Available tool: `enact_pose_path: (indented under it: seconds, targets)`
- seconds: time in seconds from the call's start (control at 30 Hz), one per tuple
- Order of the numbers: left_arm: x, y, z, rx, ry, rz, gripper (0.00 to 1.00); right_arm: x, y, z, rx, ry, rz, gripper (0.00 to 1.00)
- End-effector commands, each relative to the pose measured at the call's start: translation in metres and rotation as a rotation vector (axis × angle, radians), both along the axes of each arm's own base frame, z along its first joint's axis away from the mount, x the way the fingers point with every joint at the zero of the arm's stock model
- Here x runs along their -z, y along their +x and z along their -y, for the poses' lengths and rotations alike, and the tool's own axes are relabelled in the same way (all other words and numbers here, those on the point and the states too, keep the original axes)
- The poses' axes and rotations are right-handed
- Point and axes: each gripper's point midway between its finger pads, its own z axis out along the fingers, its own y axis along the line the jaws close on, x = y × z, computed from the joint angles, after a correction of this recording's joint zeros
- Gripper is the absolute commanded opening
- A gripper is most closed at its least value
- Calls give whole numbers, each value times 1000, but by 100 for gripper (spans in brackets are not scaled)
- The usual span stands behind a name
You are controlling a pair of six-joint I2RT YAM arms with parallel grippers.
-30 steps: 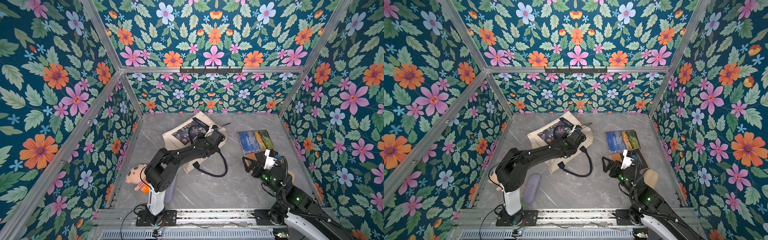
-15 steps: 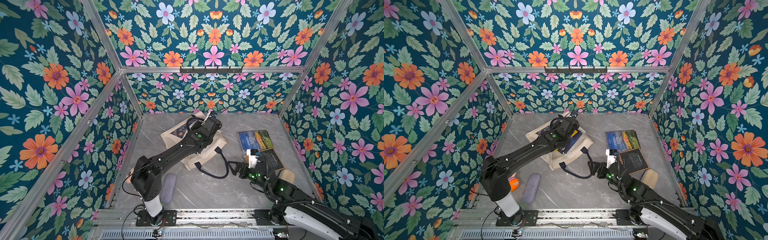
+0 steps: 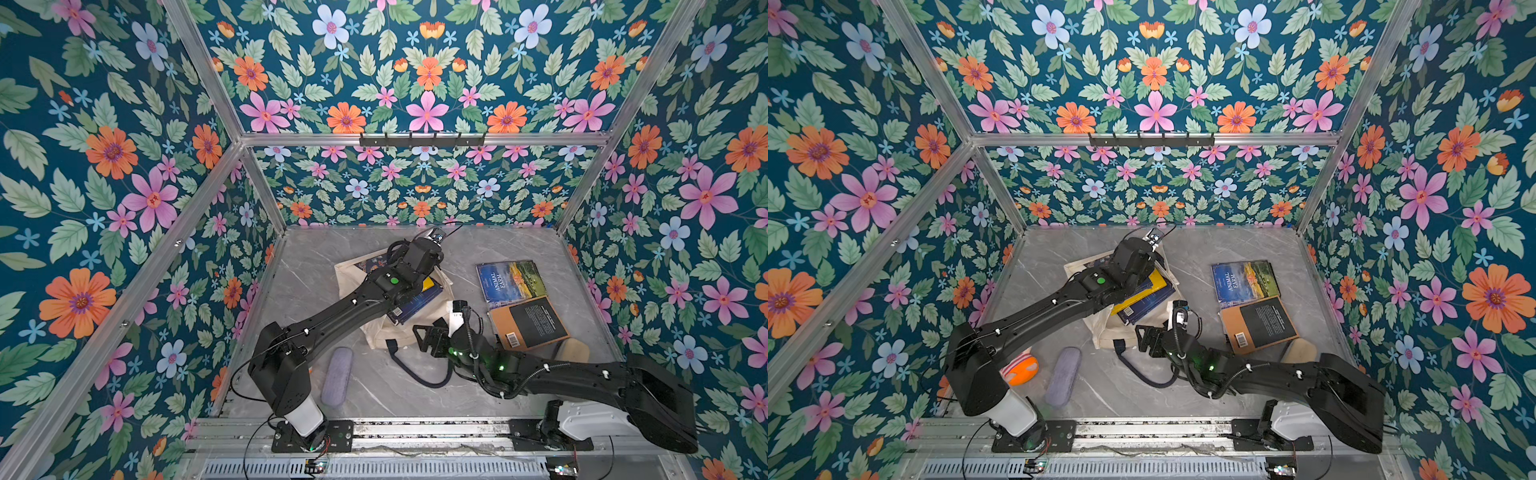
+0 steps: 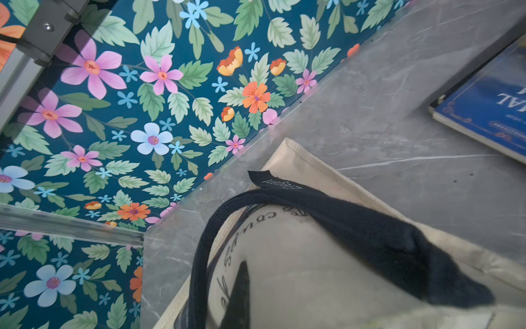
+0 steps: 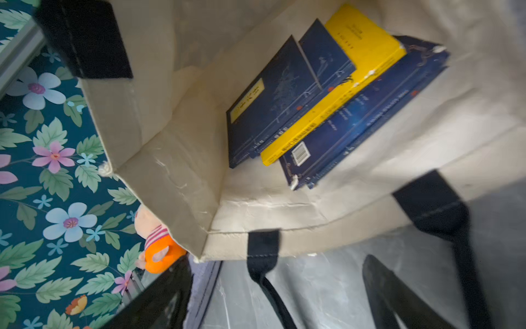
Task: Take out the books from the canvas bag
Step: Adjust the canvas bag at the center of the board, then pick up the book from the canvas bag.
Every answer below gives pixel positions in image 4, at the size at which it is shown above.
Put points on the blue cover book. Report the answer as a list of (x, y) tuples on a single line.
[(489, 104)]

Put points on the cream canvas tote bag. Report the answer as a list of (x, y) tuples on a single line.
[(305, 247)]

